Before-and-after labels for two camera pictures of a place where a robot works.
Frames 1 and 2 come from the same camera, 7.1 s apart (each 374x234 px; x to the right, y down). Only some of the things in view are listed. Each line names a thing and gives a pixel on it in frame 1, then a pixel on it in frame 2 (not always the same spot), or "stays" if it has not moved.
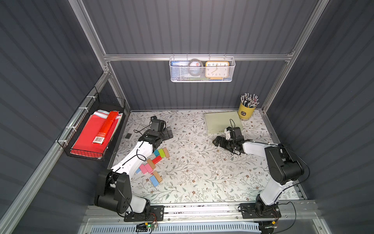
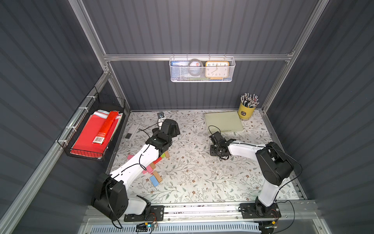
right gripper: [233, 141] -> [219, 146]
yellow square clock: [217, 69] stays
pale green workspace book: [217, 122] stays
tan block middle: [151, 164] stays
